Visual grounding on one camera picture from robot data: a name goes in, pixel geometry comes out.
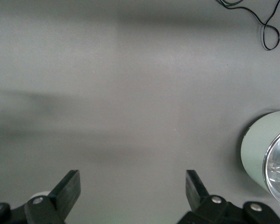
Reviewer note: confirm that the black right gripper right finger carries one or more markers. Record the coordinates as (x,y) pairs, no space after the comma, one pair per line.
(197,198)

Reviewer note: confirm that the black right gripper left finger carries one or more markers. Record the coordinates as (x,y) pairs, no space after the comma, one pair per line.
(65,193)

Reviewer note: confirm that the pale green pot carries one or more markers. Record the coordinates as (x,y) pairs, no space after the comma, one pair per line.
(254,149)

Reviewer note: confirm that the dark grey table mat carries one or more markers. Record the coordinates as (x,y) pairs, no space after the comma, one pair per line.
(130,93)

